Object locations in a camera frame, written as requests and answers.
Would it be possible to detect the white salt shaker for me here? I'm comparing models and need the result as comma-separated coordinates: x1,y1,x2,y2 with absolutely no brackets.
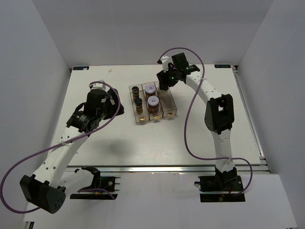
158,89,170,99

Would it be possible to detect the blue label sticker left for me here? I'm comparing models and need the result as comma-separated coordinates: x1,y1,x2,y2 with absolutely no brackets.
72,66,89,71

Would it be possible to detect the small black-cap spice bottle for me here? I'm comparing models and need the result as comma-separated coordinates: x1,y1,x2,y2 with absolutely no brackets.
134,97,143,114

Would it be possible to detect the brown jar white lid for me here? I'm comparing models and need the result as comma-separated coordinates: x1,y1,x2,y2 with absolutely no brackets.
145,84,156,99
147,96,159,114

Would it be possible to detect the blue label sticker right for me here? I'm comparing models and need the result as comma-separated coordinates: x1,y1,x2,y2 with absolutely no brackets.
214,64,231,68

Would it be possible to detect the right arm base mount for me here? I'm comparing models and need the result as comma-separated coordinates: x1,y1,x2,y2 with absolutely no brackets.
194,176,245,203

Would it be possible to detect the brown jar white lid front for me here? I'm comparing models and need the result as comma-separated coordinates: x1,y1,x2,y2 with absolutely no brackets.
147,96,159,114

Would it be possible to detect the middle clear organizer bin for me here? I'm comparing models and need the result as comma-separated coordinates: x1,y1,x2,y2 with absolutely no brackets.
142,82,163,120

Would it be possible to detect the aluminium table edge rail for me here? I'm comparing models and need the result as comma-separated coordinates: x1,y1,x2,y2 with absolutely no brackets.
65,165,270,173

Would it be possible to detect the right clear organizer bin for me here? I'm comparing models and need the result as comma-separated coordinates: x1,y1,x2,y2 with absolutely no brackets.
154,81,177,118

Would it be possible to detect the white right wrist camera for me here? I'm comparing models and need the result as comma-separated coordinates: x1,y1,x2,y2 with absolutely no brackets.
157,55,170,72

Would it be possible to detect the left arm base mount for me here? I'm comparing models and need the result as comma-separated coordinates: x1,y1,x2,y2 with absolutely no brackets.
70,166,121,200

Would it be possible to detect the left clear organizer bin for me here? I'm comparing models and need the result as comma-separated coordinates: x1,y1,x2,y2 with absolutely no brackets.
129,84,149,123

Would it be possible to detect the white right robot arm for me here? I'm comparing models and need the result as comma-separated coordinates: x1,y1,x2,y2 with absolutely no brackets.
157,53,237,192

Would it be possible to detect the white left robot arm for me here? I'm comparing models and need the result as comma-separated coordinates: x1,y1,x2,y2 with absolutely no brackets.
20,89,124,214

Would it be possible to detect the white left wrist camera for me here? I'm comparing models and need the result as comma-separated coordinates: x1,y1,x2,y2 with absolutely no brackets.
89,80,106,91

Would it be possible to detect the blue label sticker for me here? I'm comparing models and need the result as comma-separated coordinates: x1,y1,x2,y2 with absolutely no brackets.
214,64,231,68
72,66,89,71

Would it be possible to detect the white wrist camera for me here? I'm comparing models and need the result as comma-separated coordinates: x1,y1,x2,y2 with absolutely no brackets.
157,55,170,72
89,80,106,91

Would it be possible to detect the clear organizer bin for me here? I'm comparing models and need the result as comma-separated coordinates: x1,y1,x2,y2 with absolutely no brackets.
154,81,177,118
142,82,163,120
129,84,149,123

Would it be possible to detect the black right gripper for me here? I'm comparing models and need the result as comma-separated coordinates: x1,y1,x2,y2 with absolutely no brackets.
156,63,179,91

